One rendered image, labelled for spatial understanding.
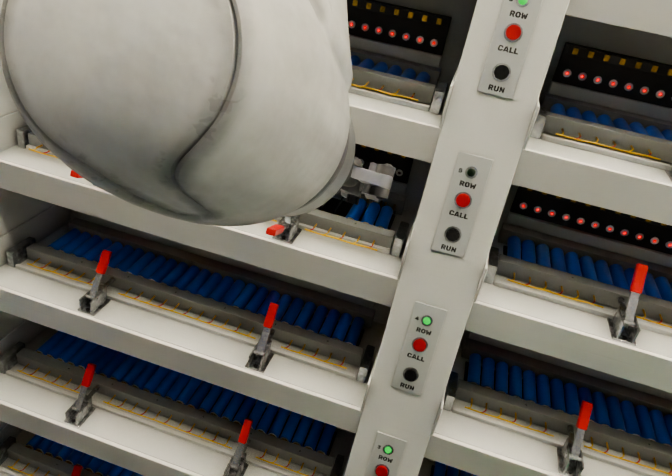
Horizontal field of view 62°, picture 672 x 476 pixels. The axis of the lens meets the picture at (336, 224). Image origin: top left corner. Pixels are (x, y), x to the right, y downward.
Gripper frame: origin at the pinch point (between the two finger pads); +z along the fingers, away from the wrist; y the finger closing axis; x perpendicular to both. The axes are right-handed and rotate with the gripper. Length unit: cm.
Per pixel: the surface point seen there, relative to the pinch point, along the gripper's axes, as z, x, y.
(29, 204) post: 27, 15, 52
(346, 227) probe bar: 19.3, 4.7, 0.0
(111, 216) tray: 17.4, 12.0, 32.0
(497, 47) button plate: 8.0, -19.2, -12.3
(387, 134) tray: 11.9, -7.5, -2.7
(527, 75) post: 8.7, -17.1, -16.3
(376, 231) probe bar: 19.3, 4.1, -4.1
